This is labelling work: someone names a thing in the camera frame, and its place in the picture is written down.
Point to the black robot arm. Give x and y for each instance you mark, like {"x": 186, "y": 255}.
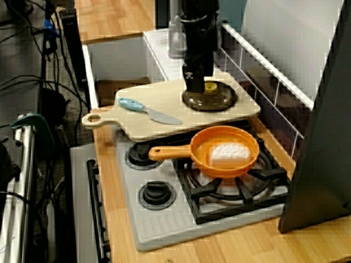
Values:
{"x": 200, "y": 27}

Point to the white toy oven door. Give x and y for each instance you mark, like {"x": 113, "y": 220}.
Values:
{"x": 82, "y": 191}

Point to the orange toy frying pan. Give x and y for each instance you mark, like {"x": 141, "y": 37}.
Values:
{"x": 197, "y": 153}

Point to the grey toy stove plate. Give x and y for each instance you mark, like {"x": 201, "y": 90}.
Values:
{"x": 164, "y": 227}

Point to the white toy sink basin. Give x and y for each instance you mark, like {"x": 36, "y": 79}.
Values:
{"x": 120, "y": 60}

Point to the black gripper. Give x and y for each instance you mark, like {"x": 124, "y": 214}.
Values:
{"x": 198, "y": 65}

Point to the grey toy faucet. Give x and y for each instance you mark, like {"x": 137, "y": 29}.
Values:
{"x": 175, "y": 38}

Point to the black slanted panel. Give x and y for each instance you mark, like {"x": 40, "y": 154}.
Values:
{"x": 323, "y": 137}

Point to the white metal tripod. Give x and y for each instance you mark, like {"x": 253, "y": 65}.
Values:
{"x": 24, "y": 178}

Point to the teal box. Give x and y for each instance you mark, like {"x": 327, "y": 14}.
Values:
{"x": 233, "y": 13}

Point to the black upright post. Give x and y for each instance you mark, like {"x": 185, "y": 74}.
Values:
{"x": 72, "y": 49}

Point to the glass lid yellow knob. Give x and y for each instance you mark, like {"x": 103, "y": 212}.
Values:
{"x": 222, "y": 101}

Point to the black stove knob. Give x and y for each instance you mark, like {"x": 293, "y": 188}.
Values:
{"x": 156, "y": 195}
{"x": 137, "y": 159}

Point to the wooden kitchen countertop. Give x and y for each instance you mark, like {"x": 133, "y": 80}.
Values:
{"x": 246, "y": 246}

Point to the black burner grate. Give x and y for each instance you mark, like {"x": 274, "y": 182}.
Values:
{"x": 246, "y": 202}

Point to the light wooden cutting board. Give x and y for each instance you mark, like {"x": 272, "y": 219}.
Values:
{"x": 142, "y": 128}

